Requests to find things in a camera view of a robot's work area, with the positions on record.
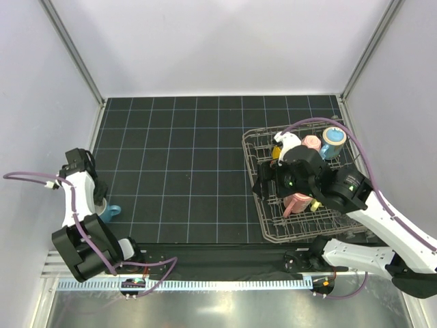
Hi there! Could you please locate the white mug blue handle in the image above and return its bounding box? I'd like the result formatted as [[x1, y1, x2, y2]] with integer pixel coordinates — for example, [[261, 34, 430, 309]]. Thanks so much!
[[96, 198, 122, 223]]

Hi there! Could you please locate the yellow mug black handle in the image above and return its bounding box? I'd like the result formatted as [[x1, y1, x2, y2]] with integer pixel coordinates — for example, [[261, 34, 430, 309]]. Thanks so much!
[[271, 145, 281, 161]]

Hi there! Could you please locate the cream yellow faceted mug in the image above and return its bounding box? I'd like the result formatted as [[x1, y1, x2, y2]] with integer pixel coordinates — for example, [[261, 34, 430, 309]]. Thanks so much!
[[310, 199, 324, 212]]

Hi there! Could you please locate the pink faceted mug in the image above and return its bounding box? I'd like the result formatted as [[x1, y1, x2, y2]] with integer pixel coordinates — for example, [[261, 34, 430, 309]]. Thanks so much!
[[301, 135, 322, 152]]

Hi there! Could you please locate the blue butterfly mug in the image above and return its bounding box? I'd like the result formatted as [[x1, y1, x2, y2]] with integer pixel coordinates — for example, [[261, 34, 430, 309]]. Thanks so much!
[[319, 126, 347, 161]]

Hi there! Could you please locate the clear glass tumbler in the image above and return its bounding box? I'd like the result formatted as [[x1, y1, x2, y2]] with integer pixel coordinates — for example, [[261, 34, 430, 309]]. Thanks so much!
[[334, 215, 376, 240]]

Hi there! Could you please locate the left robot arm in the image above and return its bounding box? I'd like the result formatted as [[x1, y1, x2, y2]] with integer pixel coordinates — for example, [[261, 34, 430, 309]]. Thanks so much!
[[52, 148, 144, 282]]

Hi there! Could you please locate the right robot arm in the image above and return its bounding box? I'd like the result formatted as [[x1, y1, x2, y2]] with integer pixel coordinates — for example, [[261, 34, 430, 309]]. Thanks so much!
[[253, 146, 436, 299]]

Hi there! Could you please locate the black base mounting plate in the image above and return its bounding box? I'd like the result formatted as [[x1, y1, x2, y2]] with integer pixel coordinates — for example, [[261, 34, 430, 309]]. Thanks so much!
[[104, 243, 358, 282]]

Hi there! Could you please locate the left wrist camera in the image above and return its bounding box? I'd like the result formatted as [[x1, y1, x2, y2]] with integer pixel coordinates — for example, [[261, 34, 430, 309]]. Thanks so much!
[[44, 180, 63, 190]]

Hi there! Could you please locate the grey wire dish rack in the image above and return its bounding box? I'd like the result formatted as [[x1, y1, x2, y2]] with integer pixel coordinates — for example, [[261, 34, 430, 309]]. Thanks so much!
[[242, 118, 358, 243]]

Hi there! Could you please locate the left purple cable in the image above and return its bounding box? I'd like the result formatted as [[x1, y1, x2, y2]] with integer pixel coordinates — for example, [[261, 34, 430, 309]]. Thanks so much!
[[2, 171, 178, 297]]

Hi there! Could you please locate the purple cable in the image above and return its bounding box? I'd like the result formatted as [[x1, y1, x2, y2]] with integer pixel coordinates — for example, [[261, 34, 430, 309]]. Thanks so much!
[[282, 117, 437, 300], [2, 171, 178, 297]]

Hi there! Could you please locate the white slotted cable duct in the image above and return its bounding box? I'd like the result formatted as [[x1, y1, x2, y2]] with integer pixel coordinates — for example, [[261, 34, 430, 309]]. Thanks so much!
[[57, 276, 313, 292]]

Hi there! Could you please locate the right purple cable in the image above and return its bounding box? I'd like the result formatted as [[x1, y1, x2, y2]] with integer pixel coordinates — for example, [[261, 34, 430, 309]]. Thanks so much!
[[282, 117, 437, 300]]

